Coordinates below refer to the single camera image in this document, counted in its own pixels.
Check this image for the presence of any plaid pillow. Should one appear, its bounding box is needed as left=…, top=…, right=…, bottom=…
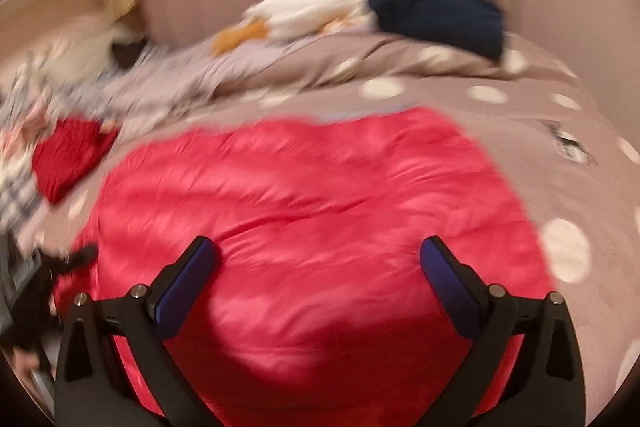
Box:
left=0, top=152, right=47, bottom=239

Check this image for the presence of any dark red puffer jacket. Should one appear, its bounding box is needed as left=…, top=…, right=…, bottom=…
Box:
left=31, top=117, right=122, bottom=206

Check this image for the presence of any grey duvet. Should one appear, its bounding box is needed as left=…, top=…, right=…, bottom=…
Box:
left=97, top=36, right=313, bottom=120

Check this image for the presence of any beige pillow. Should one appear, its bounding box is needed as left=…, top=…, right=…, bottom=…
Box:
left=57, top=14, right=118, bottom=75

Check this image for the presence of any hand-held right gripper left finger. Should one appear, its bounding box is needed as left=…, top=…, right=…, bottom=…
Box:
left=52, top=235, right=221, bottom=427

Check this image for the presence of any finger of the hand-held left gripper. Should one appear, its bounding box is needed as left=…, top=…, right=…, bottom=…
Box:
left=46, top=244, right=100, bottom=279

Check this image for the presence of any white goose plush toy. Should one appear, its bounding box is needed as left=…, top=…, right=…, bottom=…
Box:
left=214, top=0, right=429, bottom=56

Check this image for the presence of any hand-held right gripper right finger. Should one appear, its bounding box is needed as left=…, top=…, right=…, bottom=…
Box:
left=420, top=235, right=587, bottom=427

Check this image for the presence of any navy sweater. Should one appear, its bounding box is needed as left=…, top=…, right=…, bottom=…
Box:
left=368, top=0, right=507, bottom=61

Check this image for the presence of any pink hooded puffer jacket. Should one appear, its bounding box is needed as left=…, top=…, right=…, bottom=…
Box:
left=51, top=106, right=557, bottom=427

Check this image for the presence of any black cloth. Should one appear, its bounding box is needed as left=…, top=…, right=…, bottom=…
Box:
left=111, top=38, right=151, bottom=68

